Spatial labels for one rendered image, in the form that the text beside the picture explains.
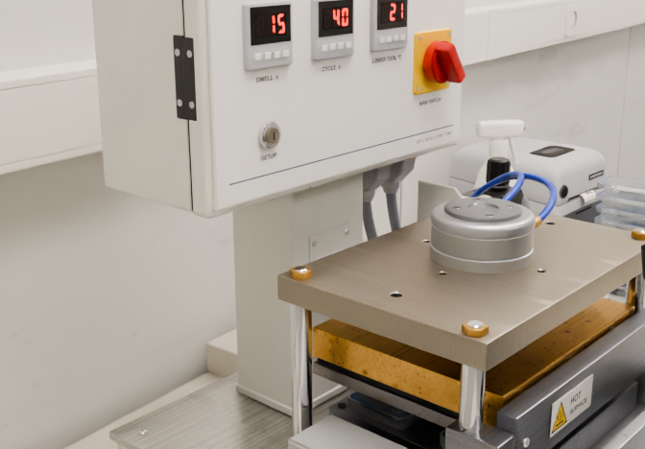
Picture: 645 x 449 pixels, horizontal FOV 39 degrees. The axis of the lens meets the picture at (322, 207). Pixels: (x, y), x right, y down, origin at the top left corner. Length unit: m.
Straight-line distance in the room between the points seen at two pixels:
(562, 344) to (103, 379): 0.69
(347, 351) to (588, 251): 0.21
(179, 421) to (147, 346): 0.42
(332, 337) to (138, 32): 0.27
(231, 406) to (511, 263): 0.32
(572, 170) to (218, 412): 0.98
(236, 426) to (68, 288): 0.39
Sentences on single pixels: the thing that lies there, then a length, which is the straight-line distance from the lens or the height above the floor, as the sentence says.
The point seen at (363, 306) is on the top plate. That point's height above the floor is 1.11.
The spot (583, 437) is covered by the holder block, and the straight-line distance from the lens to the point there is 0.74.
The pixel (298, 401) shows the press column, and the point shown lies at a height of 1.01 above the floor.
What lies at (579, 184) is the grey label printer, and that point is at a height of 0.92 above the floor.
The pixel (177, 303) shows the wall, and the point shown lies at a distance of 1.29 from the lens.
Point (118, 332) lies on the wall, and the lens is 1.23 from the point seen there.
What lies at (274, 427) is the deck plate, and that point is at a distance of 0.84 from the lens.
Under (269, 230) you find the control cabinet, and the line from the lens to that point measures 0.80.
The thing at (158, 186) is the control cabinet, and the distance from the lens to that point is 0.71.
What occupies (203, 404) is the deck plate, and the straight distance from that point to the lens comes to 0.88.
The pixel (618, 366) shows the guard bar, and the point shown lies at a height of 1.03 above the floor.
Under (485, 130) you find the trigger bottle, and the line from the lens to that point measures 1.58.
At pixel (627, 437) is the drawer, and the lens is 0.70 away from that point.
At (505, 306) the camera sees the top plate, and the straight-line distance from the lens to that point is 0.63.
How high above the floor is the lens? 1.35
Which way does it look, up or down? 17 degrees down
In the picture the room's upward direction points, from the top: straight up
